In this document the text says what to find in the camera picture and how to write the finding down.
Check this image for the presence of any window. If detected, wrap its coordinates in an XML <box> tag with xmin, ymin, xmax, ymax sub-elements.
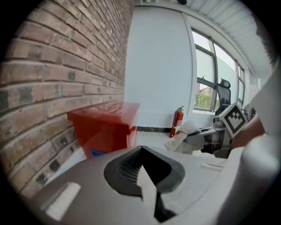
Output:
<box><xmin>191</xmin><ymin>30</ymin><xmax>245</xmax><ymax>114</ymax></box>

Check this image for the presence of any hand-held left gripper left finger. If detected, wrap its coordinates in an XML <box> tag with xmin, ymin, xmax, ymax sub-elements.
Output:
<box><xmin>34</xmin><ymin>145</ymin><xmax>155</xmax><ymax>225</ymax></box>

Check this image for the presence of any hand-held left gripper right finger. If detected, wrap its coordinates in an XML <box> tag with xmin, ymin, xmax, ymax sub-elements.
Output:
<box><xmin>142</xmin><ymin>145</ymin><xmax>227</xmax><ymax>223</ymax></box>

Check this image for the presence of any black office chair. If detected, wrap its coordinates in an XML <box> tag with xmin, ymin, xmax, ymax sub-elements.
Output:
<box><xmin>214</xmin><ymin>78</ymin><xmax>256</xmax><ymax>123</ymax></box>

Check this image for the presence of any person's right forearm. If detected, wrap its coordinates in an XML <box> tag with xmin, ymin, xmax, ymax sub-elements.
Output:
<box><xmin>232</xmin><ymin>114</ymin><xmax>266</xmax><ymax>150</ymax></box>

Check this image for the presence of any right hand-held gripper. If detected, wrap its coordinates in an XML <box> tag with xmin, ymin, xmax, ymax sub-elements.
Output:
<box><xmin>183</xmin><ymin>102</ymin><xmax>249</xmax><ymax>159</ymax></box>

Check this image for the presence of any white cloth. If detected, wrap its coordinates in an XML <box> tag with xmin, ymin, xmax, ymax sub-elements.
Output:
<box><xmin>164</xmin><ymin>120</ymin><xmax>202</xmax><ymax>154</ymax></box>

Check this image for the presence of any red fire extinguisher box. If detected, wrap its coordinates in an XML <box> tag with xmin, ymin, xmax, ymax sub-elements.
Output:
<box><xmin>67</xmin><ymin>102</ymin><xmax>141</xmax><ymax>159</ymax></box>

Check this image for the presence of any red fire extinguisher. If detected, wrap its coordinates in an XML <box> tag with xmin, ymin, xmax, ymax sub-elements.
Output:
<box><xmin>169</xmin><ymin>105</ymin><xmax>185</xmax><ymax>138</ymax></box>

